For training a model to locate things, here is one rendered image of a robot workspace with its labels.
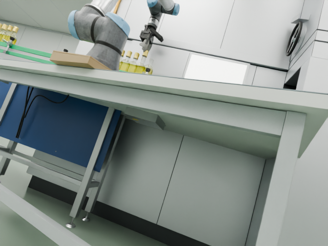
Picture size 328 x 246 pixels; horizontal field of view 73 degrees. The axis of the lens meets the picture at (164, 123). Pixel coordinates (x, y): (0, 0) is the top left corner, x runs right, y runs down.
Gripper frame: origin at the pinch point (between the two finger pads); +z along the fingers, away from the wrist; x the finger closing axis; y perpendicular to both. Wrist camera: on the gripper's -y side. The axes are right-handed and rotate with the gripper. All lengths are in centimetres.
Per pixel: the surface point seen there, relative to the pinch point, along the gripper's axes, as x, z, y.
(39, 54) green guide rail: 14, 25, 68
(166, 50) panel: -12.3, -10.6, -9.8
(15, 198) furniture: 58, 99, 5
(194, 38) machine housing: -15.5, -26.4, -26.7
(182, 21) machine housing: -15.3, -38.3, -13.4
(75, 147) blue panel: 13, 76, 16
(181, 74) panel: -12.5, 5.7, -26.3
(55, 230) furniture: 65, 99, -20
